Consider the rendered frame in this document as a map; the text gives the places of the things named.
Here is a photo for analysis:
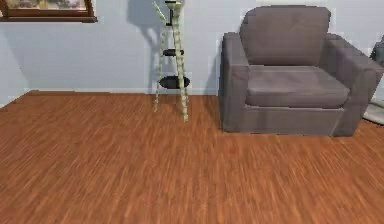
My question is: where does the bamboo tripod floor lamp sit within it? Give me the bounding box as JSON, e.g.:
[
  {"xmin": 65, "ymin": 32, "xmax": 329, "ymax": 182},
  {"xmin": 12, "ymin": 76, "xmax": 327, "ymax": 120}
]
[{"xmin": 151, "ymin": 0, "xmax": 192, "ymax": 123}]

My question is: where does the grey armchair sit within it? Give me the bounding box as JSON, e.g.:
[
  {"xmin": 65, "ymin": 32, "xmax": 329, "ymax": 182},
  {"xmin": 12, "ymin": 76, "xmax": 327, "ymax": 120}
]
[{"xmin": 218, "ymin": 5, "xmax": 384, "ymax": 138}]

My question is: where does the brown framed window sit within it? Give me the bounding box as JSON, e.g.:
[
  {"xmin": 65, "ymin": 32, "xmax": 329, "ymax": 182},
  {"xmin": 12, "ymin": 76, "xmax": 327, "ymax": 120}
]
[{"xmin": 0, "ymin": 0, "xmax": 98, "ymax": 24}]

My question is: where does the grey round object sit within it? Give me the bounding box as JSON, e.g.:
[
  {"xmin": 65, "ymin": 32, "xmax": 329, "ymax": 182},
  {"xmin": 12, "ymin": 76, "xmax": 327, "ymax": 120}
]
[{"xmin": 362, "ymin": 39, "xmax": 384, "ymax": 126}]

